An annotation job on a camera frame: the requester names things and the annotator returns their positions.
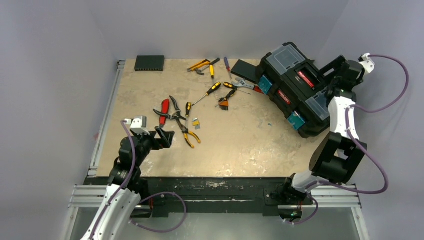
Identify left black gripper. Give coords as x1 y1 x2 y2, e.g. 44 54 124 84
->
132 126 173 167

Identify black tool box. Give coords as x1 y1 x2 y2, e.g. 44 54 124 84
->
255 42 330 138

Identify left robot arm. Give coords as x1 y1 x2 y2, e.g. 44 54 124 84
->
82 126 175 240

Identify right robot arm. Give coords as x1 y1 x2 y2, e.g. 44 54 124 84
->
278 53 375 204

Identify yellow black long screwdriver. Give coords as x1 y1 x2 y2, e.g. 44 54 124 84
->
192 82 222 106

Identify yellow black screwdriver right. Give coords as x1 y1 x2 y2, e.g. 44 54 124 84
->
223 82 239 91

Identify yellow screwdriver top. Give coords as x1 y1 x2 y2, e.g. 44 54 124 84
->
209 64 215 80

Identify black flat tray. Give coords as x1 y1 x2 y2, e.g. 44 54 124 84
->
230 59 259 84

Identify yellow handled long pliers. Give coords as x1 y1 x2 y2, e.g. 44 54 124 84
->
175 118 201 149

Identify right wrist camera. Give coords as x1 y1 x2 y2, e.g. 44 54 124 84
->
358 53 375 76

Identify red handled cutter pliers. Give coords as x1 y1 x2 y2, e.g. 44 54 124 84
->
159 99 170 128

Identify wire brush yellow handle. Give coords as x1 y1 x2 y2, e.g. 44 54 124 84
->
216 89 237 111

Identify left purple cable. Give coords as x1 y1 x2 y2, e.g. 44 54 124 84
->
87 120 187 240

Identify black network switch box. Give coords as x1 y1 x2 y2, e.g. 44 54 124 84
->
134 55 165 72

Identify yellow handled pliers top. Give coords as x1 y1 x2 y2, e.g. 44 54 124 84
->
186 59 210 72

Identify adjustable wrench red handle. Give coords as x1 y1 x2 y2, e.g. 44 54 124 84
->
232 77 264 94

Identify aluminium frame rail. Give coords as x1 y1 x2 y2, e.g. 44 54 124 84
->
67 59 370 240

